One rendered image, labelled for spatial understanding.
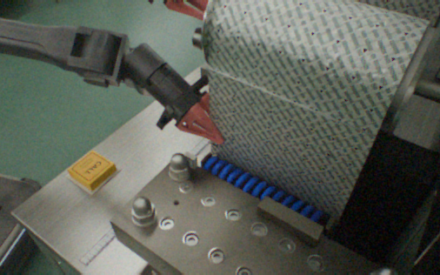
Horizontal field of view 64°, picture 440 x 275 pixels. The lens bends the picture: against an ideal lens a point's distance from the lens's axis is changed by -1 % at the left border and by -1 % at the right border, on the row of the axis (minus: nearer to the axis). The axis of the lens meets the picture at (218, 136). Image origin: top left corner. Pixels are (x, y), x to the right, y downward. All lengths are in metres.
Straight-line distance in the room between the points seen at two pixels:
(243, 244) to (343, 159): 0.18
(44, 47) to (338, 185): 0.48
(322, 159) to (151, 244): 0.26
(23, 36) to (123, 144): 0.33
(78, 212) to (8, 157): 1.59
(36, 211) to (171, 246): 0.35
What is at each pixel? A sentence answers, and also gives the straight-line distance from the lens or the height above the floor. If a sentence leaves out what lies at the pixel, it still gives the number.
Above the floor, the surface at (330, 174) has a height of 1.11.
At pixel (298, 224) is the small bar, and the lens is 0.53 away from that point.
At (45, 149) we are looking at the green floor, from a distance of 2.27.
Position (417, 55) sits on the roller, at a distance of 0.42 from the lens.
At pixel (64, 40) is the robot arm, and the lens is 0.62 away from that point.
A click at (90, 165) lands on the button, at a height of 0.92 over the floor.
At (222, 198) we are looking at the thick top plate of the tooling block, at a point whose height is 1.03.
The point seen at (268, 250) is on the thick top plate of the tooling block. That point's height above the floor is 1.03.
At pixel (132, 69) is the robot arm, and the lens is 0.59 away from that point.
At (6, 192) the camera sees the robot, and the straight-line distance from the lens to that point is 1.79.
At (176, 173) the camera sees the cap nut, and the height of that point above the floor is 1.05.
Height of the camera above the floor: 1.49
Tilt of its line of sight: 45 degrees down
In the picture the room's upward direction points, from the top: straight up
